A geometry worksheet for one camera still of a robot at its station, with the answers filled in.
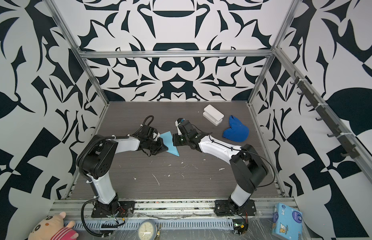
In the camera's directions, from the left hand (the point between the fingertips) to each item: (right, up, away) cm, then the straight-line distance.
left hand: (169, 146), depth 94 cm
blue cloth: (+44, +8, +7) cm, 46 cm away
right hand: (+2, +6, -8) cm, 10 cm away
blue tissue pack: (+54, -29, -28) cm, 67 cm away
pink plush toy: (-46, -28, -31) cm, 62 cm away
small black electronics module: (+35, -33, -23) cm, 54 cm away
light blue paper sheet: (-1, +4, -2) cm, 4 cm away
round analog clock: (-7, -31, -28) cm, 43 cm away
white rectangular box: (+29, +19, +11) cm, 36 cm away
